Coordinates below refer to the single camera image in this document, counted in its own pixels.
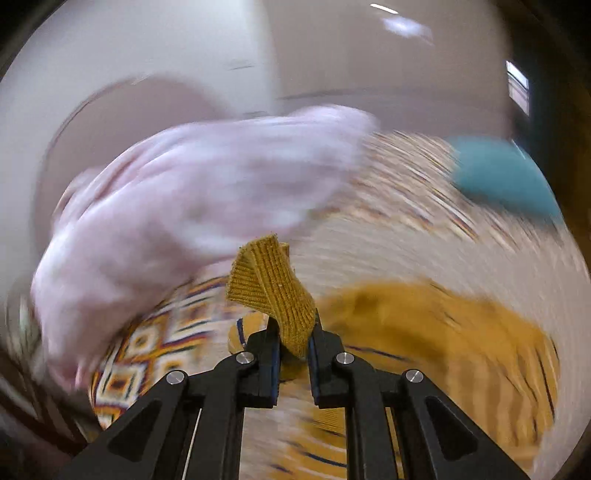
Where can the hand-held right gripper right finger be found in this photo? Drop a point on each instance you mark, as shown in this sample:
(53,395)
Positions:
(314,369)

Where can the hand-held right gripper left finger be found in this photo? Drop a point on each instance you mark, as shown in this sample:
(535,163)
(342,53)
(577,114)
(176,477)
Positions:
(274,364)

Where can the yellow striped sweater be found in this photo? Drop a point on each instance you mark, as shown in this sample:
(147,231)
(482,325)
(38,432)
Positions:
(415,332)

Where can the beige dotted bed blanket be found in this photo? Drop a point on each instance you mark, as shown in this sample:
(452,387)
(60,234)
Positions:
(397,230)

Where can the pink floral quilt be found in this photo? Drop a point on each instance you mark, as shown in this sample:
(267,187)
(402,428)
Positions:
(184,198)

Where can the teal pillow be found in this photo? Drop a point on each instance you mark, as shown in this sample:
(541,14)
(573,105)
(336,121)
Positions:
(498,177)

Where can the round mauve headboard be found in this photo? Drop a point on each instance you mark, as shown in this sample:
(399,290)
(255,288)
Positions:
(152,106)

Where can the bright window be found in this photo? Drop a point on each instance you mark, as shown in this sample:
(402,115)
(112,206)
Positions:
(517,85)

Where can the ceiling light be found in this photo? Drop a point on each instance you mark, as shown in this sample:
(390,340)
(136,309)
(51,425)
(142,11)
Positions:
(401,21)

